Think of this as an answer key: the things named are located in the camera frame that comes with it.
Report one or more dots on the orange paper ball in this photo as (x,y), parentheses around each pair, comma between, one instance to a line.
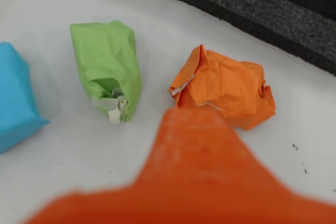
(228,85)

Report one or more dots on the long black foam strip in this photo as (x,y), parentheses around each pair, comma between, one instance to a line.
(249,6)

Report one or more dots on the green paper ball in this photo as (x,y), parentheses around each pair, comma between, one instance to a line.
(107,61)

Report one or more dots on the blue paper ball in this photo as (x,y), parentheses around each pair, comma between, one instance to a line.
(15,98)

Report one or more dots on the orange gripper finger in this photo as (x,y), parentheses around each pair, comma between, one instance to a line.
(194,171)

